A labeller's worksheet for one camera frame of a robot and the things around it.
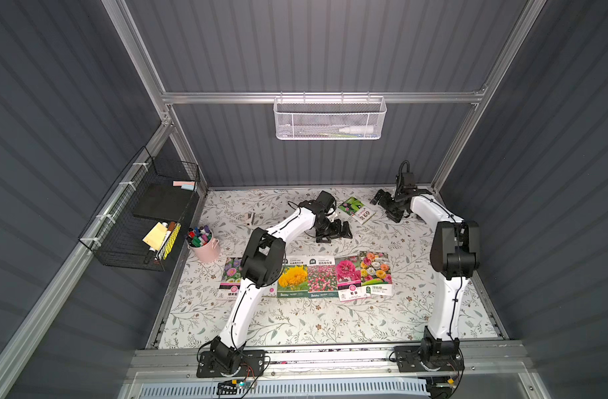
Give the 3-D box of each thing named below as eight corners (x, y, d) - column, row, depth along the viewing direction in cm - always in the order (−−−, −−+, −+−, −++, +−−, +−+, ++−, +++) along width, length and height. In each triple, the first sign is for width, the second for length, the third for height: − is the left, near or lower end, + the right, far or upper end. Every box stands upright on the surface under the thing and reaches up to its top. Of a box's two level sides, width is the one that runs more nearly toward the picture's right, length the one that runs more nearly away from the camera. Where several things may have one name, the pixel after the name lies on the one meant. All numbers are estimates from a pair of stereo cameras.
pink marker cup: (200, 265, 97) (186, 247, 86) (199, 247, 102) (186, 228, 91) (221, 259, 98) (210, 241, 88) (219, 242, 103) (209, 223, 93)
